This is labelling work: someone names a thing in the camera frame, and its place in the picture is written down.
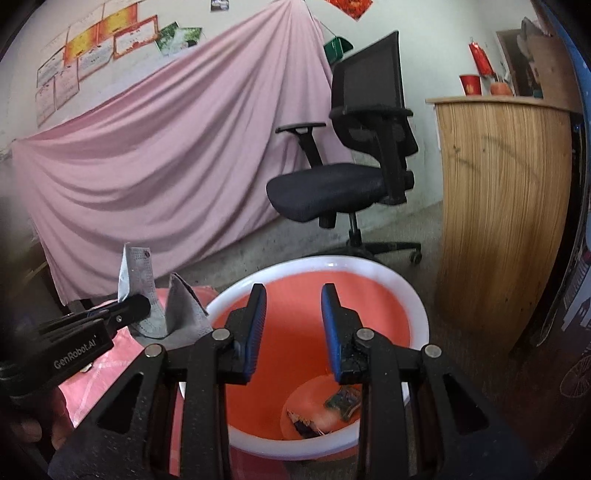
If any red wall poster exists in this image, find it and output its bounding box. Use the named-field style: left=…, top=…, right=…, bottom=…
left=323, top=0, right=375, bottom=21

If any wooden counter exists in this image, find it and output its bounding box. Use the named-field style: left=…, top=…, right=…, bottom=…
left=425, top=95, right=573, bottom=352

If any cardboard box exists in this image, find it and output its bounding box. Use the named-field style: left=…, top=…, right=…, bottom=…
left=526, top=34, right=580, bottom=112

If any dark crumpled scrap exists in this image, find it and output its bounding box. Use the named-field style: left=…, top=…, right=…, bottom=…
left=286, top=408, right=326, bottom=437

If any red basin with white rim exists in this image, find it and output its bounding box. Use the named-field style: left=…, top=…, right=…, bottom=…
left=178, top=257, right=430, bottom=462

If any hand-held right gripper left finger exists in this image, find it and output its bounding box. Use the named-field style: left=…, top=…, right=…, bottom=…
left=48, top=283, right=269, bottom=480

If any group of wall certificates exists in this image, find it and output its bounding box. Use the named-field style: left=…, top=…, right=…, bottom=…
left=34, top=0, right=160, bottom=127

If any dark printed wrapper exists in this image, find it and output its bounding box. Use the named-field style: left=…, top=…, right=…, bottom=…
left=323, top=387, right=363, bottom=421

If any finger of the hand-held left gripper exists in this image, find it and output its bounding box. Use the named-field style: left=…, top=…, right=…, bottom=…
left=37, top=294, right=152, bottom=343

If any black office chair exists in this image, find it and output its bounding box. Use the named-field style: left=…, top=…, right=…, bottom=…
left=265, top=30, right=423, bottom=265

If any pink hanging sheet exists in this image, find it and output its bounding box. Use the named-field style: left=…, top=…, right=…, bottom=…
left=11, top=0, right=352, bottom=305

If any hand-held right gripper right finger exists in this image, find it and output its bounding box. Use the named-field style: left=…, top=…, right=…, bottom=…
left=321, top=283, right=539, bottom=480

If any grey printed paper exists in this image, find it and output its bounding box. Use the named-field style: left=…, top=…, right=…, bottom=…
left=117, top=244, right=213, bottom=354

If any green wall photo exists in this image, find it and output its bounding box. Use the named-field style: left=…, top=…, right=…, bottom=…
left=154, top=25, right=202, bottom=58

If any pink checkered blanket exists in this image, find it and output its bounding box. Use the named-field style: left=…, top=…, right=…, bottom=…
left=55, top=285, right=296, bottom=480

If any red hanging ornament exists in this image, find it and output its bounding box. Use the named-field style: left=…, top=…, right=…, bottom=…
left=468, top=39, right=495, bottom=77

